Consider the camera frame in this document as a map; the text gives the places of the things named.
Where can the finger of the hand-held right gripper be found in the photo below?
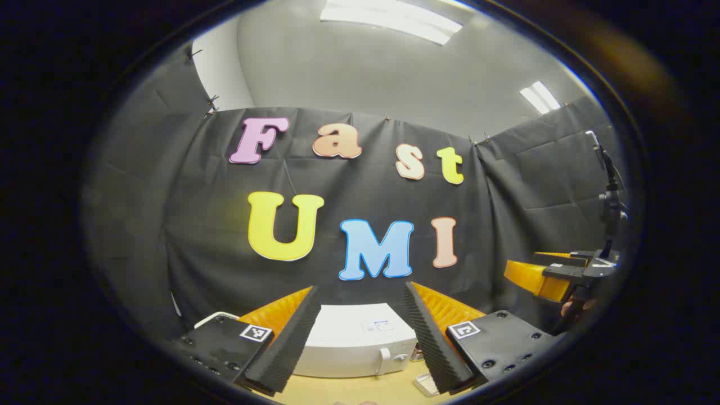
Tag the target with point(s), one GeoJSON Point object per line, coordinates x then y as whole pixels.
{"type": "Point", "coordinates": [534, 278]}
{"type": "Point", "coordinates": [562, 259]}

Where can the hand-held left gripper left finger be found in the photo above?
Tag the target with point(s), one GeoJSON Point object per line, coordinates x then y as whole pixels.
{"type": "Point", "coordinates": [281, 354]}

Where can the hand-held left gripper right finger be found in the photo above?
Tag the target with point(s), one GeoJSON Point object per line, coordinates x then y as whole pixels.
{"type": "Point", "coordinates": [436, 349]}

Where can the white microwave oven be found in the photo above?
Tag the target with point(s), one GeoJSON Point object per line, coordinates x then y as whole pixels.
{"type": "Point", "coordinates": [354, 337]}

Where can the white rectangular food tray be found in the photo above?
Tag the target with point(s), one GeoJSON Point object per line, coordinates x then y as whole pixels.
{"type": "Point", "coordinates": [426, 384]}

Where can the white toaster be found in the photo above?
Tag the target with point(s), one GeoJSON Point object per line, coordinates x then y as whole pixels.
{"type": "Point", "coordinates": [216, 318]}

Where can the black tripod stand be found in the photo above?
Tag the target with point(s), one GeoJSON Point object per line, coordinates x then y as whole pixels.
{"type": "Point", "coordinates": [610, 197]}

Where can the small ceiling light panel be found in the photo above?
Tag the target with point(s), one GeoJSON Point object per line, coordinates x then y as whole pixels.
{"type": "Point", "coordinates": [540, 97]}

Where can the black backdrop cloth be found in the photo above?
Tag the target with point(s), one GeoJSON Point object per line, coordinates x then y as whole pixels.
{"type": "Point", "coordinates": [349, 185]}

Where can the large ceiling light panel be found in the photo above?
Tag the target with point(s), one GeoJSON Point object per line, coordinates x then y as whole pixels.
{"type": "Point", "coordinates": [394, 19]}

